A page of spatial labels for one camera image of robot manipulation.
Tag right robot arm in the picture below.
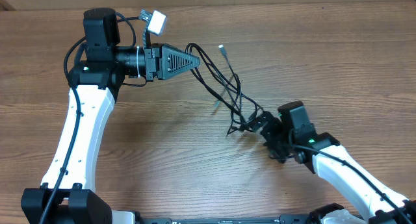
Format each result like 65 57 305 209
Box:
239 101 415 223

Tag black usb cable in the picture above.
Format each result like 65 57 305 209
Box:
185 42 264 134

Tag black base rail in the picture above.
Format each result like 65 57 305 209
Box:
136 214 309 224

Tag black usb cable split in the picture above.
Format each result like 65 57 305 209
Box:
214 44 262 135

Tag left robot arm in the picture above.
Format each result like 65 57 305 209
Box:
21 8 200 223

